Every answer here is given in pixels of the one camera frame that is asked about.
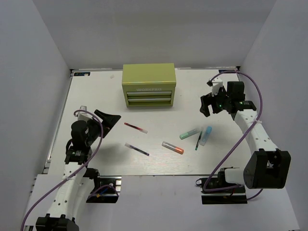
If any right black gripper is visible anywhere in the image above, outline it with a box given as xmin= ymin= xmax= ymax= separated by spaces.
xmin=200 ymin=85 xmax=231 ymax=117

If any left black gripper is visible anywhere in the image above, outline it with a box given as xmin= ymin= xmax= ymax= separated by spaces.
xmin=85 ymin=110 xmax=121 ymax=146

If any purple pen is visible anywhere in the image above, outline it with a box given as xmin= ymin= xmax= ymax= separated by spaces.
xmin=125 ymin=143 xmax=150 ymax=156

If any red pen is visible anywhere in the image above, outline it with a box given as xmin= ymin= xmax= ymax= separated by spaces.
xmin=124 ymin=122 xmax=148 ymax=134

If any green pen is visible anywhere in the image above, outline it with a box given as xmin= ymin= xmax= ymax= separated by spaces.
xmin=195 ymin=130 xmax=203 ymax=151

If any orange grey glue stick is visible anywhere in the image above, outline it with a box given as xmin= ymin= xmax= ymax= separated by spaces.
xmin=162 ymin=141 xmax=184 ymax=154

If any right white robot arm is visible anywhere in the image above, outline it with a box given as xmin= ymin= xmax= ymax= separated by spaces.
xmin=200 ymin=77 xmax=291 ymax=192

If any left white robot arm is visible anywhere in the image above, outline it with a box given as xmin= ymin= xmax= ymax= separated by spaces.
xmin=35 ymin=107 xmax=121 ymax=231

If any left blue label sticker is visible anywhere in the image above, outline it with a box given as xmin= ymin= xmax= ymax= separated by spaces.
xmin=74 ymin=72 xmax=90 ymax=77

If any green metal drawer cabinet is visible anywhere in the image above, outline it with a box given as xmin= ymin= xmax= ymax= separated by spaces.
xmin=122 ymin=63 xmax=176 ymax=107

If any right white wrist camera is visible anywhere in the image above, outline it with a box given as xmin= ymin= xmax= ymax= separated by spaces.
xmin=207 ymin=77 xmax=223 ymax=97

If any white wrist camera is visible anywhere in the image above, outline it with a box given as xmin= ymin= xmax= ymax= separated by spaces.
xmin=207 ymin=77 xmax=223 ymax=97
xmin=76 ymin=106 xmax=91 ymax=122

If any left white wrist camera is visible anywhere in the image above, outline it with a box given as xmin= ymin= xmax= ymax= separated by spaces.
xmin=76 ymin=106 xmax=91 ymax=122

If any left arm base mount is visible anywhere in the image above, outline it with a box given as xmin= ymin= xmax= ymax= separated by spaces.
xmin=86 ymin=176 xmax=122 ymax=204

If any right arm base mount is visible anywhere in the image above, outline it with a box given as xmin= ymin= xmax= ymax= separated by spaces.
xmin=195 ymin=177 xmax=247 ymax=205

